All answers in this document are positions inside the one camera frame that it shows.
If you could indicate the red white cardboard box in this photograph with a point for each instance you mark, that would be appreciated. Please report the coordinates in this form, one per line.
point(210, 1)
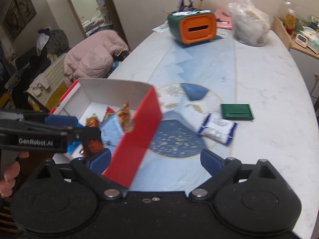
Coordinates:
point(93, 96)

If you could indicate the person's left hand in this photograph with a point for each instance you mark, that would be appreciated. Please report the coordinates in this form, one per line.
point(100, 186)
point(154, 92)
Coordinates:
point(8, 182)

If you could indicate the small pink timer clock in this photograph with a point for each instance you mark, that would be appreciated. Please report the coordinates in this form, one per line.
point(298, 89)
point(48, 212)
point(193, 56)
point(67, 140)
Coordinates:
point(302, 40)

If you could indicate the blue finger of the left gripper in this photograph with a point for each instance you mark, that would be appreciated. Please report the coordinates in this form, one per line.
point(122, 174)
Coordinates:
point(56, 120)

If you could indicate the green snack bar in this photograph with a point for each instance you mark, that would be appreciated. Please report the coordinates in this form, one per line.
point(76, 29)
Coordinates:
point(241, 112)

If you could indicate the clear plastic bag of food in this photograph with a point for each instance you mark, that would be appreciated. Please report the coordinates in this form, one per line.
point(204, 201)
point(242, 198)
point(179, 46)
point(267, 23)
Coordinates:
point(250, 25)

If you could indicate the green orange tissue box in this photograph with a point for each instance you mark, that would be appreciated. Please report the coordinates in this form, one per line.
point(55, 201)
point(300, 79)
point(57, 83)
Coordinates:
point(189, 27)

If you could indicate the white blue snack packet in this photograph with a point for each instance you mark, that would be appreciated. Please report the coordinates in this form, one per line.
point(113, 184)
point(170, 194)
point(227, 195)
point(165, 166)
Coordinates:
point(217, 129)

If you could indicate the wooden side cabinet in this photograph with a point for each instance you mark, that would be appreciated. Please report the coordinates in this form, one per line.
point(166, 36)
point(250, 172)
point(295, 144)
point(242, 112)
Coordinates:
point(306, 60)

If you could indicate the red yellow chips bag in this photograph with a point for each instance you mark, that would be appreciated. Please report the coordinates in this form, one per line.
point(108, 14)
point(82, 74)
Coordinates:
point(123, 115)

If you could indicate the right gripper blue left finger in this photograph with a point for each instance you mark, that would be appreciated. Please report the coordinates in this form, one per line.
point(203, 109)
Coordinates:
point(99, 162)

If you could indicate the light blue snack packet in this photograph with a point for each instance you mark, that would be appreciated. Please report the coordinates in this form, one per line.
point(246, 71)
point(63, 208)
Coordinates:
point(111, 133)

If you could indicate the dark red foil snack bag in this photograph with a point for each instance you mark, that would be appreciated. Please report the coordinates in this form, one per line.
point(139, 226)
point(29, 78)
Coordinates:
point(92, 146)

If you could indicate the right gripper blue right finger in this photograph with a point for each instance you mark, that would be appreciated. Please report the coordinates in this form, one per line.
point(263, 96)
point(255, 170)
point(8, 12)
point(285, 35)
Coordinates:
point(211, 162)

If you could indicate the pink padded jacket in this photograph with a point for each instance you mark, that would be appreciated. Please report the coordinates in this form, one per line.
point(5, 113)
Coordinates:
point(94, 57)

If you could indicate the blue cookie snack packet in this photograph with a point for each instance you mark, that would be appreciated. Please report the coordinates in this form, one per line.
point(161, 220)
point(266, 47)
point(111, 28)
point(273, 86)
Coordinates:
point(73, 141)

